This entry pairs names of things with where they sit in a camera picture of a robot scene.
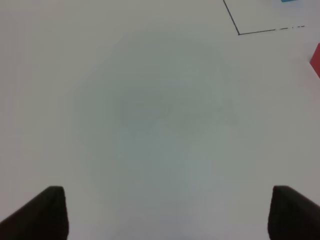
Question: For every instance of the blue template block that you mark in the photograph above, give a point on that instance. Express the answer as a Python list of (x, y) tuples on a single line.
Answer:
[(283, 1)]

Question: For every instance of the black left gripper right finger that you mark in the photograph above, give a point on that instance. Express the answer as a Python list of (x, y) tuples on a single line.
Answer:
[(292, 216)]

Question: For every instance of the red block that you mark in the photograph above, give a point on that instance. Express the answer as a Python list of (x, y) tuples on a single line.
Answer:
[(315, 60)]

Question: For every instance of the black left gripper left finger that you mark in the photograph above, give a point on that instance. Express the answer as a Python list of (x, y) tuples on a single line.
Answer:
[(45, 217)]

